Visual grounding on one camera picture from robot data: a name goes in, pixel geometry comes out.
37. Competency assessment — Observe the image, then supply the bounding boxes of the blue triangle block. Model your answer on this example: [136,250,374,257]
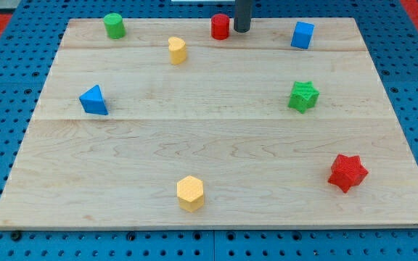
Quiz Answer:
[79,85,108,115]

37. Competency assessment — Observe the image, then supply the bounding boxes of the blue cube block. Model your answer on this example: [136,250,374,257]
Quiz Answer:
[290,21,315,49]

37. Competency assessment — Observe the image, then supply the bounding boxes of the light wooden board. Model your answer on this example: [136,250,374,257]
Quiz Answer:
[0,18,418,231]

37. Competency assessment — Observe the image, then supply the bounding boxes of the red cylinder block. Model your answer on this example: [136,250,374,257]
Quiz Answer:
[211,14,230,40]

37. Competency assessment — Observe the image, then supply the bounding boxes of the green cylinder block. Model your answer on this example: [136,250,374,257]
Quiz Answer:
[103,13,126,39]

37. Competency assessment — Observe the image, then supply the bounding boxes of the yellow hexagon block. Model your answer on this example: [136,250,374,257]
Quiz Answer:
[176,175,205,212]

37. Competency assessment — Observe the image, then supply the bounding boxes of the green star block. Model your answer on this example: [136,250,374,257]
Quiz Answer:
[287,81,320,114]

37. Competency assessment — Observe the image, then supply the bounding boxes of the red star block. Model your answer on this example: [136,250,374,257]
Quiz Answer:
[328,154,369,194]

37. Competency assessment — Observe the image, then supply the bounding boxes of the yellow heart block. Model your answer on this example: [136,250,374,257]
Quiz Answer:
[168,36,187,65]

